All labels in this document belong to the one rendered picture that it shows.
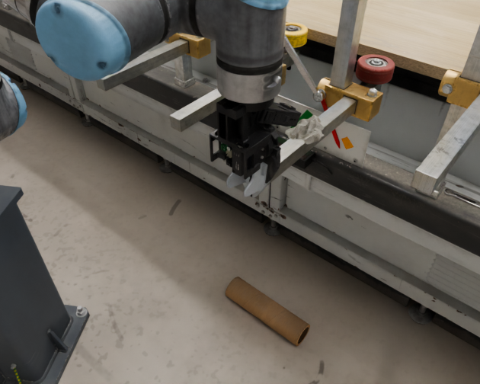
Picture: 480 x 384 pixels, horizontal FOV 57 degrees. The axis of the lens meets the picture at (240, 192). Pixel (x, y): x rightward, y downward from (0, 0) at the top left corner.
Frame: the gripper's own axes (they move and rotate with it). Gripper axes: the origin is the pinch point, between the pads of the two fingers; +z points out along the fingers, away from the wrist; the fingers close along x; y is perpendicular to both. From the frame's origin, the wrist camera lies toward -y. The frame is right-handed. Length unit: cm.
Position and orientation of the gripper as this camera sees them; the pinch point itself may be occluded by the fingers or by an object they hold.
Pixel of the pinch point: (254, 188)
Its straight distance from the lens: 76.9
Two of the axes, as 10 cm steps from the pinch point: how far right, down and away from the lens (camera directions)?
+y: -6.4, 5.1, -5.7
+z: 0.0, 7.4, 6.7
